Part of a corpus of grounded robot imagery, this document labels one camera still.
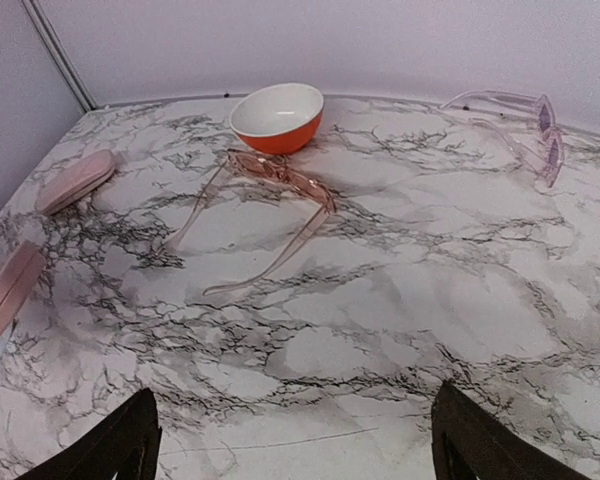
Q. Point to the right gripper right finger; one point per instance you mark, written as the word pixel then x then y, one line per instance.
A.
pixel 469 443

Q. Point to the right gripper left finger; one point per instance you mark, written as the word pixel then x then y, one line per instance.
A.
pixel 124 445

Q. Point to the pink hard glasses case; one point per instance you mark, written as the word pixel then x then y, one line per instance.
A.
pixel 18 277

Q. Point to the pink transparent sunglasses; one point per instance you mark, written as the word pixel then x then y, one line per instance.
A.
pixel 272 179

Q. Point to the pink soft glasses case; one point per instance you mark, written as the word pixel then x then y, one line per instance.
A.
pixel 75 182

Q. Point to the orange white bowl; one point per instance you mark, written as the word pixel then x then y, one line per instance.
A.
pixel 279 119

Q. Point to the left aluminium frame post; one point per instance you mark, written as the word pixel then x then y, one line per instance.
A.
pixel 54 47

